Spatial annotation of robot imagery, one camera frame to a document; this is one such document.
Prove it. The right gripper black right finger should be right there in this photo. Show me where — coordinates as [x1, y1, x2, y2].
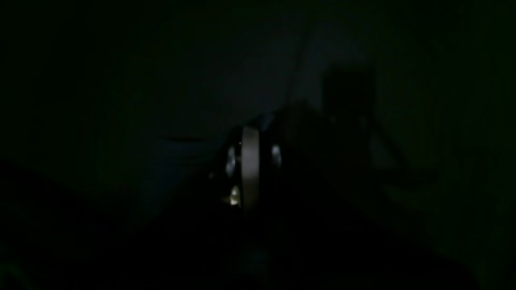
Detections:
[260, 117, 306, 218]

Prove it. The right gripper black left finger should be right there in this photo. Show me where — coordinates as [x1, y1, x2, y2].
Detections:
[221, 126, 260, 213]

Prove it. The black t-shirt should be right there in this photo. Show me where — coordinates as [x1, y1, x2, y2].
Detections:
[98, 18, 369, 228]

